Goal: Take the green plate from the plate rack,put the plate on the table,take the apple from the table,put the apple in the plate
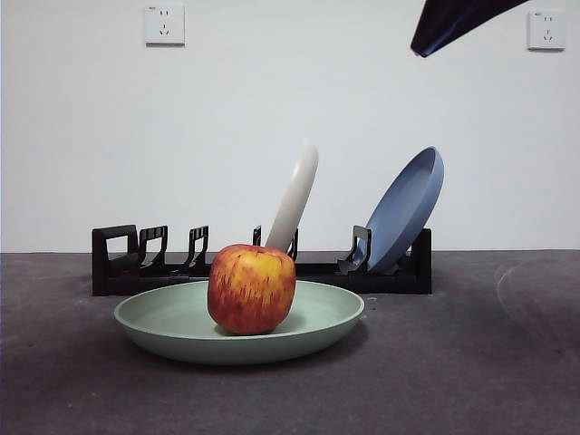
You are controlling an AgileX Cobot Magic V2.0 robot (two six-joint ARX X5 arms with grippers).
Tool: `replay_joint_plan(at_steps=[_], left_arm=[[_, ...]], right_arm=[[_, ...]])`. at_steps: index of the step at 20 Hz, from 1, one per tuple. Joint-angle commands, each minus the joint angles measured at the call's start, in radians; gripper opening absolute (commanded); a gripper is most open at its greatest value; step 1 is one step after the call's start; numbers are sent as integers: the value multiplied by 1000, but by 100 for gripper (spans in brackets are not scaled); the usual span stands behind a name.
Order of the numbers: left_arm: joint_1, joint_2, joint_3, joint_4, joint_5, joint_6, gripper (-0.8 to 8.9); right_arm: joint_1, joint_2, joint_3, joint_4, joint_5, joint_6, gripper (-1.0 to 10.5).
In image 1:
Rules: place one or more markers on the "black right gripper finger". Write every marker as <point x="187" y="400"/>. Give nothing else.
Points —
<point x="444" y="22"/>

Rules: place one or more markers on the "green plate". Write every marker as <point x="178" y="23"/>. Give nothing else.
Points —
<point x="317" y="326"/>

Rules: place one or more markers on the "red yellow apple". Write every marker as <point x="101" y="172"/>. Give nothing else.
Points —
<point x="251" y="290"/>

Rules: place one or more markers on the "blue plate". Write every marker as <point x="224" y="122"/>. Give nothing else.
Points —
<point x="403" y="217"/>

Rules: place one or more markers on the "cream white plate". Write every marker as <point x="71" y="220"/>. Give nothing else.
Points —
<point x="299" y="190"/>

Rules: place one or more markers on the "black plate rack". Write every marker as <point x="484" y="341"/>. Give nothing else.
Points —
<point x="102" y="272"/>

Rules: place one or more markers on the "white wall socket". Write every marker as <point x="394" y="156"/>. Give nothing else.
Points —
<point x="165" y="25"/>
<point x="547" y="31"/>

